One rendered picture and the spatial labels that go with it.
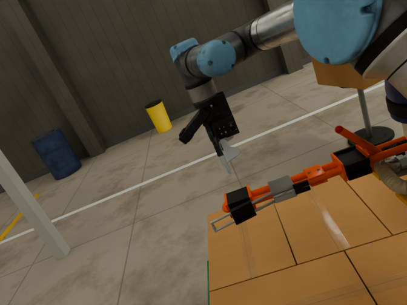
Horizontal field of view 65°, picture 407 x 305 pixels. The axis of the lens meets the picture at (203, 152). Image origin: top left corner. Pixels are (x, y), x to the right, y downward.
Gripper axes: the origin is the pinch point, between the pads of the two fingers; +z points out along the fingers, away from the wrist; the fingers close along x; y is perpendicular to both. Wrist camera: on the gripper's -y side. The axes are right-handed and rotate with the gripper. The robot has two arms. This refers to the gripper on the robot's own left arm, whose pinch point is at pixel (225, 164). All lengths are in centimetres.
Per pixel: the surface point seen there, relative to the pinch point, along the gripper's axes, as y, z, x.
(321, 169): 25.5, 13.2, -0.3
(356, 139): 36.8, 7.4, -1.2
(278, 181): 12.7, 13.0, 1.9
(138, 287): -106, 118, 106
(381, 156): 41.4, 14.2, -3.3
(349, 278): 25, 65, 6
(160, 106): -100, 71, 500
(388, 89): 48.6, -2.6, 0.2
